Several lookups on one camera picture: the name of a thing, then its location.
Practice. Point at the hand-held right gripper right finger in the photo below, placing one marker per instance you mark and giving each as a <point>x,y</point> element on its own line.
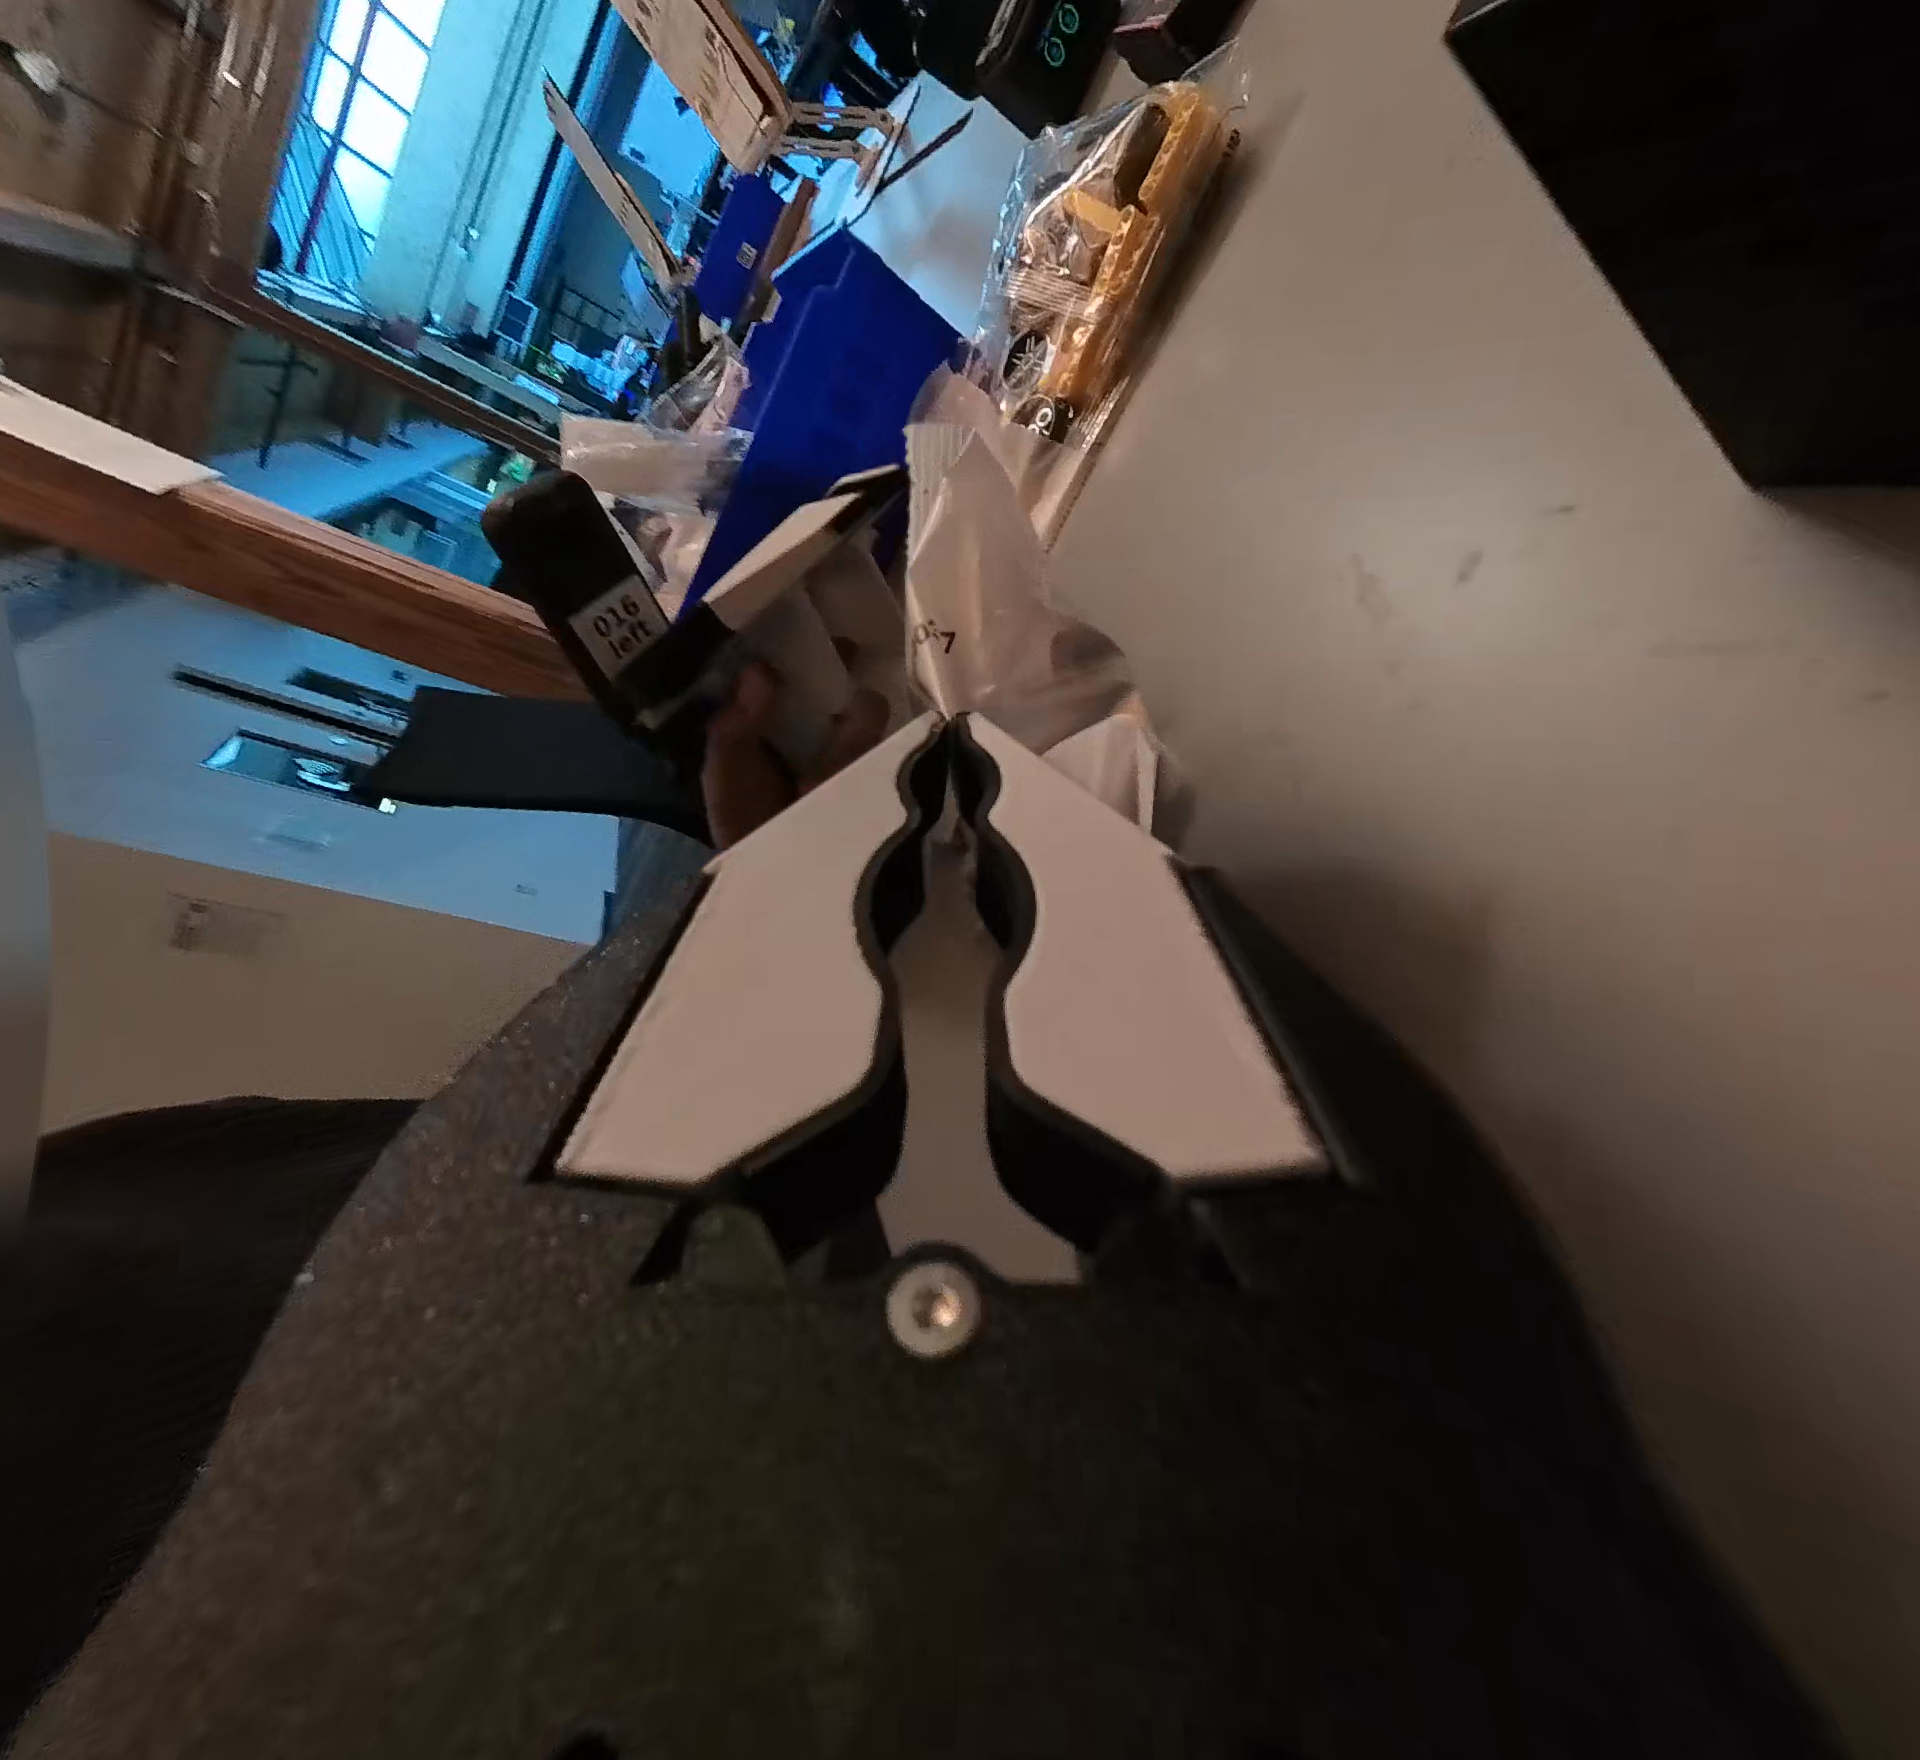
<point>1141,1025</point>

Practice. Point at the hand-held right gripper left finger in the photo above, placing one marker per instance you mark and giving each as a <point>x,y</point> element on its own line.
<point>750,1025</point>

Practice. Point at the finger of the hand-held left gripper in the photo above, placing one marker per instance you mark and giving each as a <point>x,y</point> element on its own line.
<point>782,561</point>

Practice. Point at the small clear parts bag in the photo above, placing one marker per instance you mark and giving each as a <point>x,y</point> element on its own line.
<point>974,561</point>

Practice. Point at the person's left hand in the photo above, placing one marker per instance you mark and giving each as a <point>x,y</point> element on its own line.
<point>765,770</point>

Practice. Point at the crumpled clear parts bag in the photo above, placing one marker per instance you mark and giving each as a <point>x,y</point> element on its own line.
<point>647,455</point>

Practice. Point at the blue plastic bin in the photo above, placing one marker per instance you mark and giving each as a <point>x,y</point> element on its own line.
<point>750,245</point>
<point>839,396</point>

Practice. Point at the wooden book stand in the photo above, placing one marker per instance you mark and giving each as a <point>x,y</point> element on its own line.
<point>833,134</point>

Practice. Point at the clear bag of yellow beams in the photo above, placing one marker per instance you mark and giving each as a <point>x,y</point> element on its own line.
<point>1110,245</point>

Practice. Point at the black charging case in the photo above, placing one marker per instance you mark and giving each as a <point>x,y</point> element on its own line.
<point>1035,20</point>

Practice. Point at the black device with red mark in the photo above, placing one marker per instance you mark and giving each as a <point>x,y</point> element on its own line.
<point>1185,4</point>

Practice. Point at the black perforated block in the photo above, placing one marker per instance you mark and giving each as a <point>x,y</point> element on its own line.
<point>1725,139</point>

